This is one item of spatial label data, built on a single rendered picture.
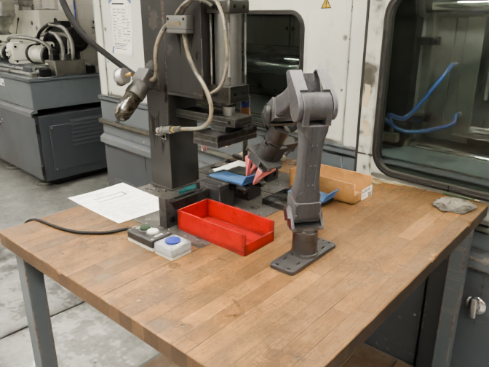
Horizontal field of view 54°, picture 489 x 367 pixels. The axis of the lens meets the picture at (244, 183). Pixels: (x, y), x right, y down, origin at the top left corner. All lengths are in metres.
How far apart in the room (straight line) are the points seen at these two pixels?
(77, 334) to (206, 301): 1.59
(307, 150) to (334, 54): 0.93
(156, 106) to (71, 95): 2.95
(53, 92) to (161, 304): 3.57
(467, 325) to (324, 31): 1.22
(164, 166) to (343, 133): 0.75
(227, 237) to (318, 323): 0.37
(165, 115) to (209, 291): 0.72
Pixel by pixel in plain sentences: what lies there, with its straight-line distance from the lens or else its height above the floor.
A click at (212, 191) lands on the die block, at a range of 1.45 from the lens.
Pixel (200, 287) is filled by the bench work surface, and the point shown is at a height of 0.90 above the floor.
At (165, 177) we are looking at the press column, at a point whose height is 0.94.
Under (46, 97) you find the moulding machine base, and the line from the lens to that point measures 4.45.
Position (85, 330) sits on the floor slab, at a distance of 2.59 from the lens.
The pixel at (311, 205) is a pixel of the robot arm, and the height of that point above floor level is 1.04.
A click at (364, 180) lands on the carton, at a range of 1.64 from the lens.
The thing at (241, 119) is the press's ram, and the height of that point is 1.18.
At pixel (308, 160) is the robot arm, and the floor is 1.16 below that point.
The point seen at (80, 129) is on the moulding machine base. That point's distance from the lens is 4.60.
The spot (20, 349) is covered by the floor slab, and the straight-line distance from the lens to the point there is 2.57.
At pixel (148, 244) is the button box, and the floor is 0.92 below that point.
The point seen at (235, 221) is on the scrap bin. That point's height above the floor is 0.92.
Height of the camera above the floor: 1.47
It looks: 20 degrees down
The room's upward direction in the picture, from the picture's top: straight up
